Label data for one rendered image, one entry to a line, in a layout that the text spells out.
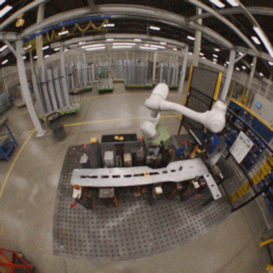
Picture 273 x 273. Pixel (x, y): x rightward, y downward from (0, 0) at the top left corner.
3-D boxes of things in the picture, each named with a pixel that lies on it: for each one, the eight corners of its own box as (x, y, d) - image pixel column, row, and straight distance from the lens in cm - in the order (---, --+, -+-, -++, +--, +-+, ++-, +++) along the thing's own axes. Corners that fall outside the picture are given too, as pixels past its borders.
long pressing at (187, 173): (69, 188, 109) (68, 187, 108) (73, 168, 119) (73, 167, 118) (209, 173, 129) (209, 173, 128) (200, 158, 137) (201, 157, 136)
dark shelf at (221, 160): (222, 180, 133) (223, 178, 131) (188, 129, 175) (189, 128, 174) (233, 175, 150) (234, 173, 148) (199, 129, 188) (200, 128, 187)
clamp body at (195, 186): (180, 203, 131) (194, 190, 102) (177, 194, 134) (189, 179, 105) (187, 201, 135) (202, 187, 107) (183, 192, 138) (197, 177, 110)
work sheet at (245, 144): (239, 164, 143) (254, 143, 130) (228, 150, 149) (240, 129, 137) (239, 164, 144) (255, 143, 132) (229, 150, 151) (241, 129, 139)
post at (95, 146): (98, 169, 146) (90, 143, 114) (99, 164, 150) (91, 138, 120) (104, 169, 144) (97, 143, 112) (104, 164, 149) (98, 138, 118)
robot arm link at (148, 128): (144, 137, 168) (135, 129, 154) (150, 127, 173) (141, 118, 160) (153, 138, 157) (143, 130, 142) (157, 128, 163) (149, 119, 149)
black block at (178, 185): (168, 202, 127) (177, 192, 101) (166, 194, 130) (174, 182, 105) (175, 201, 130) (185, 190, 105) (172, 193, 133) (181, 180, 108)
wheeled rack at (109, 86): (114, 92, 683) (112, 63, 658) (97, 94, 688) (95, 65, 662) (112, 86, 869) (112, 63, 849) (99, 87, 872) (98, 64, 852)
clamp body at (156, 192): (148, 207, 121) (154, 196, 89) (146, 196, 125) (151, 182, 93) (157, 206, 123) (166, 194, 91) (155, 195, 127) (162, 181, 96)
